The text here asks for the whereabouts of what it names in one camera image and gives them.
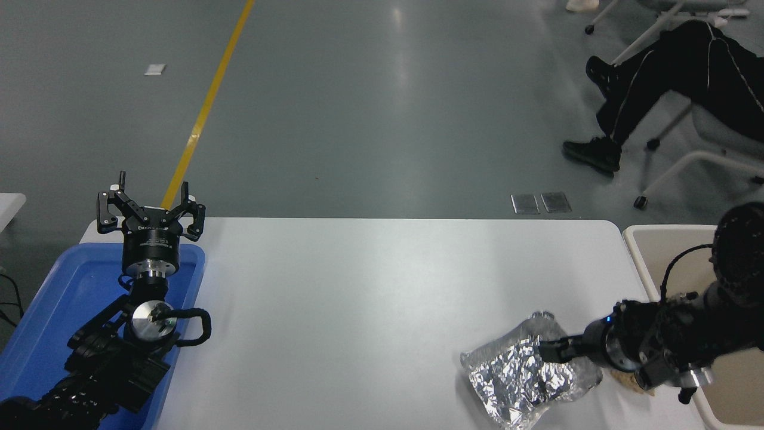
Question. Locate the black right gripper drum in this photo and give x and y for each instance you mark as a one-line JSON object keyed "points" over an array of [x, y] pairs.
{"points": [[603, 343]]}

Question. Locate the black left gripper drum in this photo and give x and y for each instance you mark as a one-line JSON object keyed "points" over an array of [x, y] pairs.
{"points": [[150, 248]]}

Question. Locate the silver foil plate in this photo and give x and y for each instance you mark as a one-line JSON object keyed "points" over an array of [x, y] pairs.
{"points": [[513, 382]]}

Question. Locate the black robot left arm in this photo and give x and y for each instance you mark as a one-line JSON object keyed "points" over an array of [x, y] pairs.
{"points": [[101, 370]]}

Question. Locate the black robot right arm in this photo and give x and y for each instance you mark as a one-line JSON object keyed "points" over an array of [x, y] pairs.
{"points": [[674, 334]]}

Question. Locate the metal floor plate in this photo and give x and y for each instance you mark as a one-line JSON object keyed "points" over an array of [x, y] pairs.
{"points": [[555, 202], [525, 203]]}

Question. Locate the large pale dustbin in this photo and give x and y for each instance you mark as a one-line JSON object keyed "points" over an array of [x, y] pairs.
{"points": [[734, 409]]}

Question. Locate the crumpled tan paper ball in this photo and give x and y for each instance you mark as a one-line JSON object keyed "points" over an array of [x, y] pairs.
{"points": [[621, 378]]}

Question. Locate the blue plastic tray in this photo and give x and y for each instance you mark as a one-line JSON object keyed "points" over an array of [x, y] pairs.
{"points": [[54, 298]]}

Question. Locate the white side table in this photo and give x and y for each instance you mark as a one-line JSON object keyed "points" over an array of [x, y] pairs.
{"points": [[9, 206]]}

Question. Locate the white-legged office chair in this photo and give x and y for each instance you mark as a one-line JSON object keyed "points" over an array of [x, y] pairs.
{"points": [[716, 143]]}

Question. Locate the seated person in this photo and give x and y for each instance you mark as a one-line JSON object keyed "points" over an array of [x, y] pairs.
{"points": [[674, 71]]}

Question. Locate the grey-seated office chair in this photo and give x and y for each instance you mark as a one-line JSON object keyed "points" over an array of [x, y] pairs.
{"points": [[662, 15]]}

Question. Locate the standing person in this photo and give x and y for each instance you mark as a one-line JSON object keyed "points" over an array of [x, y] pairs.
{"points": [[580, 5]]}

